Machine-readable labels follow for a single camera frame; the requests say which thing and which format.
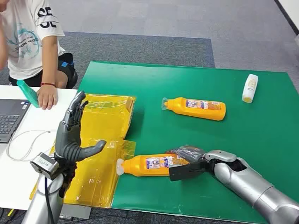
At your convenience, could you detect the thin white cable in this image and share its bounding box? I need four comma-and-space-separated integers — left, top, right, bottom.
6, 130, 55, 162

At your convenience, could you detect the person's left hand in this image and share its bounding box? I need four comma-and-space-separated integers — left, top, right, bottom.
37, 85, 59, 111

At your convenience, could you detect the person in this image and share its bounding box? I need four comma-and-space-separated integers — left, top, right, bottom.
0, 0, 79, 90

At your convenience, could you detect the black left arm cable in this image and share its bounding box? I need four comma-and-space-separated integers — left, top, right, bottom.
44, 177, 55, 224

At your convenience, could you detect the white board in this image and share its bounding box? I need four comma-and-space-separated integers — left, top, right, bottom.
0, 85, 78, 211

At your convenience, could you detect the teal plastic bottle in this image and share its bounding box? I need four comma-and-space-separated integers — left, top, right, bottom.
16, 79, 40, 109

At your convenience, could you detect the yellow plastic bag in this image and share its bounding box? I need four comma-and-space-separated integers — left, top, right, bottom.
29, 93, 137, 208

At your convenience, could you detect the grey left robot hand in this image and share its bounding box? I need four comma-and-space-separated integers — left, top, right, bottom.
54, 90, 106, 163

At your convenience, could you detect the small white bottle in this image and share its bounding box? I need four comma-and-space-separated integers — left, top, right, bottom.
242, 73, 259, 104

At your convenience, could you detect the green table mat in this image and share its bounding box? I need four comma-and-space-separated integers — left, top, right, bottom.
78, 60, 299, 224

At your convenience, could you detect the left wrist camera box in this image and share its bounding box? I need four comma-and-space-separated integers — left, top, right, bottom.
29, 152, 60, 181

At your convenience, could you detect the dark grey laptop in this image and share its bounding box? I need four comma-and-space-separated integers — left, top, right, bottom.
0, 98, 31, 143

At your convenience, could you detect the grey board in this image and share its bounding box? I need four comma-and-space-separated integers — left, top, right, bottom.
58, 204, 92, 220

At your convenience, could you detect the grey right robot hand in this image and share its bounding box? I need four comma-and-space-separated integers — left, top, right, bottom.
165, 145, 211, 182

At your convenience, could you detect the orange bottle with cap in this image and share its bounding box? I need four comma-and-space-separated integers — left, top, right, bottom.
116, 153, 190, 178
161, 97, 227, 122

